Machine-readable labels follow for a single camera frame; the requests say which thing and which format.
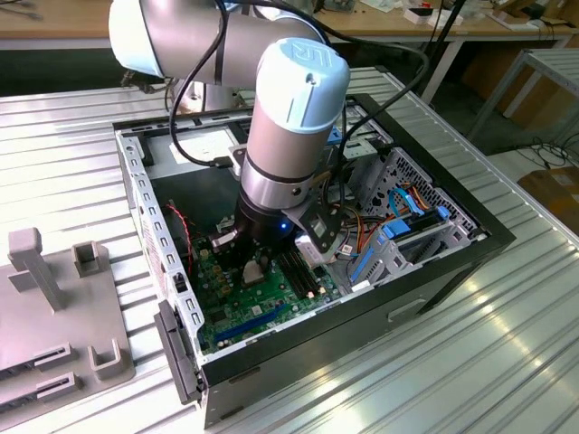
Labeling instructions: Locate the black tripod pole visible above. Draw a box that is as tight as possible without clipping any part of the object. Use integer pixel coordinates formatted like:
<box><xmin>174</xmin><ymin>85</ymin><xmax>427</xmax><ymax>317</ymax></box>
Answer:
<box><xmin>413</xmin><ymin>0</ymin><xmax>467</xmax><ymax>103</ymax></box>

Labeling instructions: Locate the hard disk in blue carrier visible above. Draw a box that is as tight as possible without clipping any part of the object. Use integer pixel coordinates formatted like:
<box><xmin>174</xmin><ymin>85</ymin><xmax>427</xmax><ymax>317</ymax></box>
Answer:
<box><xmin>347</xmin><ymin>203</ymin><xmax>451</xmax><ymax>286</ymax></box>

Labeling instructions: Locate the wooden desk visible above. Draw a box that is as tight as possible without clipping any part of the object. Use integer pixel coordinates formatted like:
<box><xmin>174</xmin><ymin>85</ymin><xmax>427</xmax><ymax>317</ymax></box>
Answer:
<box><xmin>0</xmin><ymin>0</ymin><xmax>579</xmax><ymax>52</ymax></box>

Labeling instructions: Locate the black open PC case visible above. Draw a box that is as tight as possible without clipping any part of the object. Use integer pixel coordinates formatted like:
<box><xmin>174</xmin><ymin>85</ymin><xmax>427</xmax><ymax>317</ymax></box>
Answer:
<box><xmin>111</xmin><ymin>92</ymin><xmax>517</xmax><ymax>430</ymax></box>

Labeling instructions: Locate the grey parts rack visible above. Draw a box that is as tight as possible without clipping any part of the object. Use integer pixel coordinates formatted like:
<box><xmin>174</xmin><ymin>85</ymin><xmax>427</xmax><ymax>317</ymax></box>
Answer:
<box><xmin>0</xmin><ymin>228</ymin><xmax>137</xmax><ymax>420</ymax></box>

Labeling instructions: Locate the blue expansion slot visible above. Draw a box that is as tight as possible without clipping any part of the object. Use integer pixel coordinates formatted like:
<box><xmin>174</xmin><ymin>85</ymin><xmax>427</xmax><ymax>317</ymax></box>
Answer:
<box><xmin>213</xmin><ymin>303</ymin><xmax>289</xmax><ymax>344</ymax></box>

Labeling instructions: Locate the metal frame table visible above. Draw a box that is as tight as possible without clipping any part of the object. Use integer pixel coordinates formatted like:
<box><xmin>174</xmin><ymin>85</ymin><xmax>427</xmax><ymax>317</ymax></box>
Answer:
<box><xmin>468</xmin><ymin>47</ymin><xmax>579</xmax><ymax>146</ymax></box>

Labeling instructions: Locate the grey power supply box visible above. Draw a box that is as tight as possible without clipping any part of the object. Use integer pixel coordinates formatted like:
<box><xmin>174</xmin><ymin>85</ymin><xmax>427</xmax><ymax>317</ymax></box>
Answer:
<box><xmin>144</xmin><ymin>126</ymin><xmax>248</xmax><ymax>231</ymax></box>

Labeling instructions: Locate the grey metal drive cage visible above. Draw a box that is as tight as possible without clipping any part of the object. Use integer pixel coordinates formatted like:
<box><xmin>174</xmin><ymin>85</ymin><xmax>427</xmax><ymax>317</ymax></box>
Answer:
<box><xmin>334</xmin><ymin>128</ymin><xmax>395</xmax><ymax>196</ymax></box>

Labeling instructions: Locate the red black twisted wire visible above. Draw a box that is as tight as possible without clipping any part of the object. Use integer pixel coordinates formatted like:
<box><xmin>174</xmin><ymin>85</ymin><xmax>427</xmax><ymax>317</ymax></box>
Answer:
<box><xmin>164</xmin><ymin>202</ymin><xmax>204</xmax><ymax>278</ymax></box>

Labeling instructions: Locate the black card retention latch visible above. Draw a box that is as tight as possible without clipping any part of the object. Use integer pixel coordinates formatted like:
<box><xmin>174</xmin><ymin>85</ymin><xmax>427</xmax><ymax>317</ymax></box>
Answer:
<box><xmin>152</xmin><ymin>297</ymin><xmax>210</xmax><ymax>407</ymax></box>

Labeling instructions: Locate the blue flat wire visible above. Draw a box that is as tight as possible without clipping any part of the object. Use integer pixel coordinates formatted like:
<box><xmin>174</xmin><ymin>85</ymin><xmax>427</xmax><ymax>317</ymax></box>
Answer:
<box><xmin>387</xmin><ymin>185</ymin><xmax>430</xmax><ymax>221</ymax></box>

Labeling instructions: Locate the silver square CPU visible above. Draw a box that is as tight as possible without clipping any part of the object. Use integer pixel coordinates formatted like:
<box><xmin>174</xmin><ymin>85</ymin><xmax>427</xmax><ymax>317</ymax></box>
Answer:
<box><xmin>242</xmin><ymin>258</ymin><xmax>267</xmax><ymax>287</ymax></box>

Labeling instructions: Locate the thin cable with plug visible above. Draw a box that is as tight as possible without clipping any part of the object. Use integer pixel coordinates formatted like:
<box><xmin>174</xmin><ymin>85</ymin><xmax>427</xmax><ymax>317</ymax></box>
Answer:
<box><xmin>118</xmin><ymin>70</ymin><xmax>180</xmax><ymax>114</ymax></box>

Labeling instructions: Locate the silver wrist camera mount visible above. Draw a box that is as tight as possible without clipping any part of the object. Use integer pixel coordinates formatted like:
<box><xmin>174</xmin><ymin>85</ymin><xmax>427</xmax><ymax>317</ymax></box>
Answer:
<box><xmin>209</xmin><ymin>229</ymin><xmax>242</xmax><ymax>253</ymax></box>

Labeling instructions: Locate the orange yellow wire bundle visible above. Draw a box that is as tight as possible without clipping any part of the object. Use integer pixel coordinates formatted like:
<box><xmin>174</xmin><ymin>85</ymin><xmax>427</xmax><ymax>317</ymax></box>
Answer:
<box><xmin>325</xmin><ymin>180</ymin><xmax>394</xmax><ymax>254</ymax></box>

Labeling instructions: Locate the green motherboard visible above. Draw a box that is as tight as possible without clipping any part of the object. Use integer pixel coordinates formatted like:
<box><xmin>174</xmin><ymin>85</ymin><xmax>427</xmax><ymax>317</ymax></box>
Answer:
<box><xmin>192</xmin><ymin>225</ymin><xmax>345</xmax><ymax>356</ymax></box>

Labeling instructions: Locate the brown cardboard box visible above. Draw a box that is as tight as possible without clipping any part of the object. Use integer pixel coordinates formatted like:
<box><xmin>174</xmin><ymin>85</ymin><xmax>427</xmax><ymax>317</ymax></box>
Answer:
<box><xmin>517</xmin><ymin>165</ymin><xmax>579</xmax><ymax>237</ymax></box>
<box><xmin>459</xmin><ymin>44</ymin><xmax>528</xmax><ymax>103</ymax></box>

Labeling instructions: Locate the perforated grey disk bay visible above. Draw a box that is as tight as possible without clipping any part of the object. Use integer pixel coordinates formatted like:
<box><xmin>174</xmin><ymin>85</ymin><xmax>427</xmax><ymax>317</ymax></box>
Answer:
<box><xmin>343</xmin><ymin>145</ymin><xmax>489</xmax><ymax>295</ymax></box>

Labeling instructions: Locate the black RAM slot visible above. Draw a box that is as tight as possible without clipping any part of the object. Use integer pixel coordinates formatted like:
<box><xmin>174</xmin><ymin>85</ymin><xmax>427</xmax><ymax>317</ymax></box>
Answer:
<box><xmin>282</xmin><ymin>250</ymin><xmax>310</xmax><ymax>297</ymax></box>
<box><xmin>278</xmin><ymin>252</ymin><xmax>305</xmax><ymax>299</ymax></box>
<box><xmin>289</xmin><ymin>257</ymin><xmax>317</xmax><ymax>295</ymax></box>
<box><xmin>300</xmin><ymin>266</ymin><xmax>322</xmax><ymax>292</ymax></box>

